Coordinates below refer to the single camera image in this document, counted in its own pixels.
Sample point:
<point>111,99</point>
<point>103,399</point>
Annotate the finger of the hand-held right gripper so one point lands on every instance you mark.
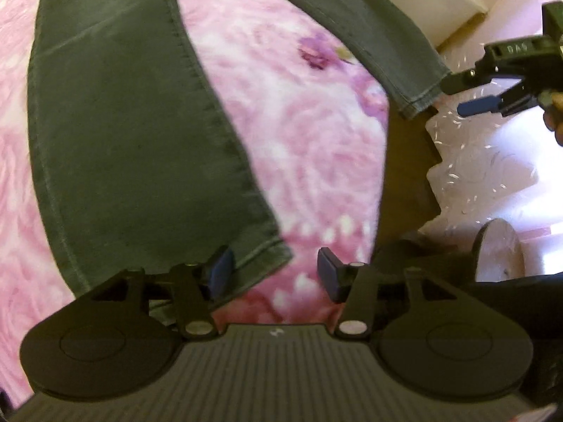
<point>466,81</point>
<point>479,106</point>

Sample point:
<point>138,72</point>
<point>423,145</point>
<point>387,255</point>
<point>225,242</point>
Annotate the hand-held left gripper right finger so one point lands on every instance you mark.
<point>329,274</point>

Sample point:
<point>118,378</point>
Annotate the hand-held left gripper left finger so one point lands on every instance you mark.
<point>219,272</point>

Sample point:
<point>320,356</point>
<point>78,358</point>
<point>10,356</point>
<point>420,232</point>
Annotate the dark grey pants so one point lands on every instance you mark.
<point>132,149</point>

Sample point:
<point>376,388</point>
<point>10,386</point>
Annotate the white speckled foam mat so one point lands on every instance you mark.
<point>492,162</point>

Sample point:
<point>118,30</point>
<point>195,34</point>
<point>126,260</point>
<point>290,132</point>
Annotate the pink floral blanket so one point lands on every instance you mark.
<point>303,149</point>

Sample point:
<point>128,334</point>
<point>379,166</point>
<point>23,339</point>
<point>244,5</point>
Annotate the round wooden stool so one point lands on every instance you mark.
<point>499,250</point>

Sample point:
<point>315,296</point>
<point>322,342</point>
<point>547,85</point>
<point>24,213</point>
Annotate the person's right hand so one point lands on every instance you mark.
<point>556,123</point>

